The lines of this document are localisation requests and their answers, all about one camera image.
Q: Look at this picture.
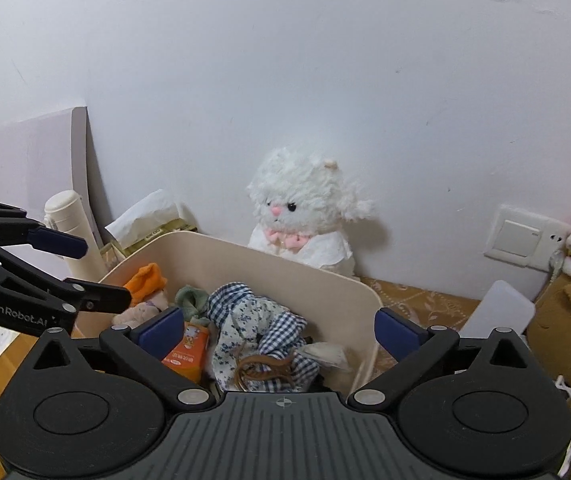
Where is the white phone stand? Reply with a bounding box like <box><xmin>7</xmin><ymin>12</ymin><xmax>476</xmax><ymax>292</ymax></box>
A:
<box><xmin>460</xmin><ymin>280</ymin><xmax>536</xmax><ymax>341</ymax></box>

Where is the beige plastic storage basket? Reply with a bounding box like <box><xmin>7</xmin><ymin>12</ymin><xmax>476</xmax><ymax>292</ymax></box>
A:
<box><xmin>70</xmin><ymin>231</ymin><xmax>383</xmax><ymax>396</ymax></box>

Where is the white wall switch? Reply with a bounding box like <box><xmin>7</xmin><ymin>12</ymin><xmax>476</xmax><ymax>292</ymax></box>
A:
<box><xmin>485</xmin><ymin>204</ymin><xmax>549</xmax><ymax>267</ymax></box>

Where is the white wall socket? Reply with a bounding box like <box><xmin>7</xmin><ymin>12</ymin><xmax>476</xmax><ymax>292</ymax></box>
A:
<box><xmin>540</xmin><ymin>220</ymin><xmax>571</xmax><ymax>272</ymax></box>

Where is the green sock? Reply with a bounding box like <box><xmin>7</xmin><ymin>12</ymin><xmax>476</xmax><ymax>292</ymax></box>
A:
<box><xmin>174</xmin><ymin>285</ymin><xmax>211</xmax><ymax>328</ymax></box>

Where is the orange packet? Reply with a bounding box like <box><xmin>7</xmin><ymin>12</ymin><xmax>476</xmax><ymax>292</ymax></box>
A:
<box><xmin>162</xmin><ymin>322</ymin><xmax>211</xmax><ymax>382</ymax></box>

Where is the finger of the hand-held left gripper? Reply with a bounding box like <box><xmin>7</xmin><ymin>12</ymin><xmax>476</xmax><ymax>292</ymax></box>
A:
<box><xmin>0</xmin><ymin>237</ymin><xmax>132</xmax><ymax>314</ymax></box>
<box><xmin>0</xmin><ymin>192</ymin><xmax>89</xmax><ymax>260</ymax></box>

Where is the white lamb plush toy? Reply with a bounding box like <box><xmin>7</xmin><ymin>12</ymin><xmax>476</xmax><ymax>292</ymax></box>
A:
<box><xmin>246</xmin><ymin>147</ymin><xmax>376</xmax><ymax>281</ymax></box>

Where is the floral table mat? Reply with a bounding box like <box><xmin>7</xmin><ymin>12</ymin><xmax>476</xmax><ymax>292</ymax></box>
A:
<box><xmin>360</xmin><ymin>275</ymin><xmax>481</xmax><ymax>361</ymax></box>

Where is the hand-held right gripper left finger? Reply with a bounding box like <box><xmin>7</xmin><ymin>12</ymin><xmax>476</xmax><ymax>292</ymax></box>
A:
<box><xmin>28</xmin><ymin>306</ymin><xmax>216</xmax><ymax>413</ymax></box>

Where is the blue gingham floral cloth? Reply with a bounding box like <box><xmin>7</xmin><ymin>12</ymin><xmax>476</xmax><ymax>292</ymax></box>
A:
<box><xmin>208</xmin><ymin>281</ymin><xmax>321</xmax><ymax>393</ymax></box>

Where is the orange knitted cloth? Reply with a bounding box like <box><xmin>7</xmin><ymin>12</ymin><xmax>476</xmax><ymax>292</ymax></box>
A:
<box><xmin>123</xmin><ymin>262</ymin><xmax>169</xmax><ymax>306</ymax></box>

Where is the white thermos bottle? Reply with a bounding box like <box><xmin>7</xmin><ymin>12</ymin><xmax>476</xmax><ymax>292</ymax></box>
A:
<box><xmin>44</xmin><ymin>190</ymin><xmax>106</xmax><ymax>283</ymax></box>

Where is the tissue box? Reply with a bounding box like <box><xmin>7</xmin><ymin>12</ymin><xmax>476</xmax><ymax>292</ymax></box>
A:
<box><xmin>104</xmin><ymin>189</ymin><xmax>199</xmax><ymax>263</ymax></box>

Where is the pink cloth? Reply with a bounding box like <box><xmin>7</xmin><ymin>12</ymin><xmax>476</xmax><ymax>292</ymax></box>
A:
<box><xmin>112</xmin><ymin>292</ymin><xmax>169</xmax><ymax>328</ymax></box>

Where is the white and purple board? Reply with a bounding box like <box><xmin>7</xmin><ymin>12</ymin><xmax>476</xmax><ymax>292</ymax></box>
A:
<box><xmin>0</xmin><ymin>106</ymin><xmax>104</xmax><ymax>251</ymax></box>

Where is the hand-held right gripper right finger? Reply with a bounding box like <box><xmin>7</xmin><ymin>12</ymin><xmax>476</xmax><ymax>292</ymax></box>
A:
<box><xmin>348</xmin><ymin>307</ymin><xmax>541</xmax><ymax>413</ymax></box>

